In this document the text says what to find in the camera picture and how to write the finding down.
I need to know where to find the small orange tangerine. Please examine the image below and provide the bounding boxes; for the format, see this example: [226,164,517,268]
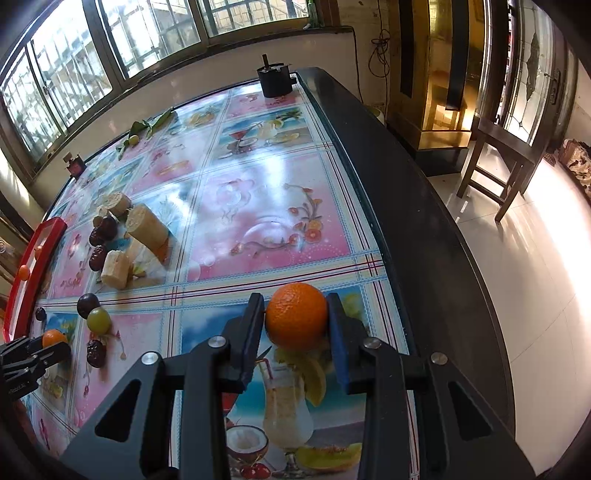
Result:
[42,329,68,348]

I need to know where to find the red date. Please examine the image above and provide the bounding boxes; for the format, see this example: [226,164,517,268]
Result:
[88,245,108,272]
[88,228,105,247]
[86,339,107,369]

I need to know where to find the green grape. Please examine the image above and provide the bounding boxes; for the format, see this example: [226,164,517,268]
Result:
[86,307,112,335]

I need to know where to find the large orange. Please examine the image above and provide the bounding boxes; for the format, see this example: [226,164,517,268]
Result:
[266,283,329,351]

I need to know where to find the dark purple plum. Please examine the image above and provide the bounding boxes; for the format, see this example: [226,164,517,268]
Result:
[76,293,100,319]

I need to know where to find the small dark grape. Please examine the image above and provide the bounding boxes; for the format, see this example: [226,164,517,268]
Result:
[35,307,47,322]

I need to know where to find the red shallow tray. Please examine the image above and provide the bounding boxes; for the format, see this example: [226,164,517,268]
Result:
[2,217,67,343]

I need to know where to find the floral plastic tablecloth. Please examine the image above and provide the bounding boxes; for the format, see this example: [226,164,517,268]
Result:
[24,83,408,456]

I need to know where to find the red perfume bottle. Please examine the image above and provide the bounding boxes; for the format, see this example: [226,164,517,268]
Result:
[63,152,86,180]

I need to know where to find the green leaves with lime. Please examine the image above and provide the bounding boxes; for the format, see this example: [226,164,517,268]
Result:
[116,108,176,160]

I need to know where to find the wooden stool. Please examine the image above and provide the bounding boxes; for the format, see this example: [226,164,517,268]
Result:
[456,116,540,224]

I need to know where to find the black pen holder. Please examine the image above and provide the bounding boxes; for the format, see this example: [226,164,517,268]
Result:
[256,54,297,99]

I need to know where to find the green bottle on sill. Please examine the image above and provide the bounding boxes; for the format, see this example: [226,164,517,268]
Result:
[307,0,320,28]

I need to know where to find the hanging black cable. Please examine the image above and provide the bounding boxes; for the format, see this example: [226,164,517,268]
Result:
[368,0,393,80]

